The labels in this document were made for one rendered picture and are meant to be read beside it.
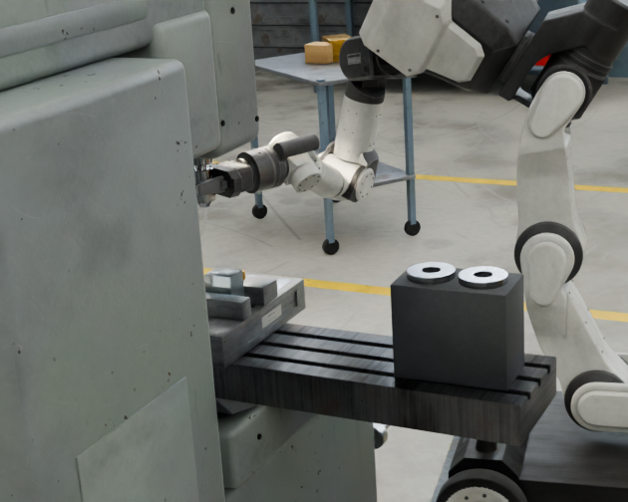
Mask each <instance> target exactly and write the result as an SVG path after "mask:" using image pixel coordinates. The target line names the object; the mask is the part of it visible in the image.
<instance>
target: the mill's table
mask: <svg viewBox="0 0 628 502"><path fill-rule="evenodd" d="M213 379H214V389H215V397H217V398H223V399H229V400H236V401H242V402H248V403H254V404H261V405H267V406H273V407H279V408H286V409H292V410H298V411H304V412H311V413H317V414H323V415H329V416H335V417H342V418H348V419H354V420H360V421H367V422H373V423H379V424H385V425H392V426H398V427H404V428H409V429H416V430H422V431H428V432H434V433H441V434H447V435H453V436H459V437H466V438H472V439H478V440H484V441H491V442H497V443H503V444H509V445H516V446H521V444H522V443H523V442H524V440H525V439H526V437H527V436H528V435H529V434H530V432H531V431H532V429H533V428H534V427H535V425H536V424H537V422H538V421H539V419H540V418H541V416H542V415H543V414H544V412H545V411H546V409H547V408H548V406H549V405H550V403H551V402H552V400H553V399H554V398H555V396H556V357H550V356H542V355H534V354H526V353H524V367H523V369H522V370H521V372H520V373H519V374H518V376H517V377H516V379H515V380H514V382H513V383H512V385H511V386H510V387H509V389H508V390H507V391H504V390H496V389H488V388H481V387H473V386H465V385H457V384H449V383H441V382H433V381H425V380H417V379H409V378H401V377H395V376H394V355H393V337H391V336H384V335H376V334H368V333H360V332H352V331H344V330H336V329H328V328H320V327H312V326H304V325H296V324H288V323H285V324H284V325H283V326H282V327H280V328H279V329H278V330H276V331H275V332H274V333H272V334H271V335H270V336H268V337H267V338H266V339H264V340H263V341H262V342H260V343H259V344H258V345H257V346H255V347H254V348H253V349H251V350H250V351H249V352H247V353H246V354H245V355H243V356H242V357H241V358H239V359H238V360H237V361H235V362H234V363H233V364H231V365H230V366H229V367H228V368H226V369H224V370H223V369H217V368H213Z"/></svg>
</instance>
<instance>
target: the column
mask: <svg viewBox="0 0 628 502"><path fill-rule="evenodd" d="M0 502H225V496H224V485H223V475H222V464H221V453H220V443H219V432H218V421H217V411H216V400H215V389H214V379H213V368H212V357H211V347H210V336H209V325H208V315H207V305H206V294H205V284H204V273H203V262H202V252H201V241H200V230H199V220H198V209H197V198H196V188H195V177H194V166H193V156H192V145H191V134H190V124H189V113H188V102H187V92H186V81H185V70H184V66H183V64H182V63H181V62H180V61H178V60H175V59H143V58H108V59H105V60H101V61H98V62H95V63H92V64H88V65H85V66H82V67H78V68H75V69H72V70H68V71H65V72H62V73H59V74H55V75H52V76H49V77H45V78H42V79H39V80H35V81H32V82H29V83H26V84H22V85H19V86H16V87H12V88H9V89H6V90H2V91H0Z"/></svg>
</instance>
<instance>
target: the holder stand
mask: <svg viewBox="0 0 628 502"><path fill-rule="evenodd" d="M390 287H391V310H392V332H393V355H394V376H395V377H401V378H409V379H417V380H425V381H433V382H441V383H449V384H457V385H465V386H473V387H481V388H488V389H496V390H504V391H507V390H508V389H509V387H510V386H511V385H512V383H513V382H514V380H515V379H516V377H517V376H518V374H519V373H520V372H521V370H522V369H523V367H524V289H523V274H518V273H507V272H506V271H505V270H503V269H500V268H496V267H488V266H479V267H471V268H467V269H461V268H455V267H454V266H453V265H450V264H447V263H441V262H426V263H419V264H416V265H414V264H413V265H411V266H410V267H409V268H408V269H407V270H406V271H405V272H404V273H403V274H402V275H401V276H400V277H398V278H397V279H396V280H395V281H394V282H393V283H392V284H391V286H390Z"/></svg>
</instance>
